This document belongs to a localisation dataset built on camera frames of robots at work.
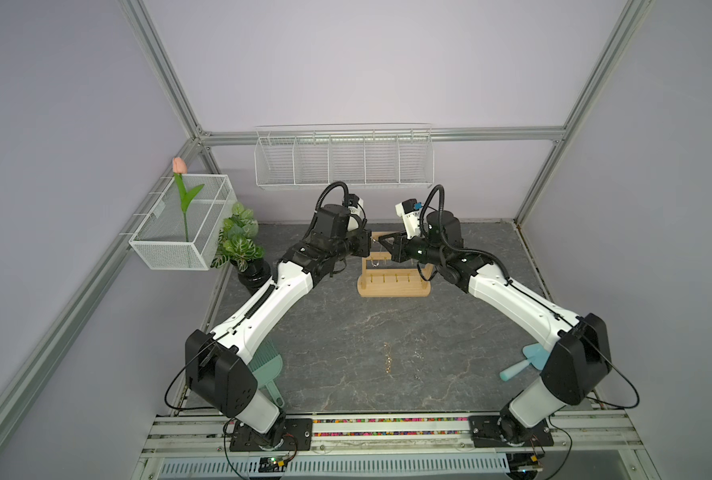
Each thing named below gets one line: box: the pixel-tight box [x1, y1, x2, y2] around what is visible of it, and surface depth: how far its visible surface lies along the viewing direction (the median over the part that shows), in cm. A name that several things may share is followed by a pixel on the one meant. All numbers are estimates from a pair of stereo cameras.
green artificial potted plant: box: [210, 202, 265, 273], surface depth 82 cm
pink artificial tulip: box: [173, 157, 205, 241], surface depth 81 cm
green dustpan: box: [247, 340, 285, 409], surface depth 86 cm
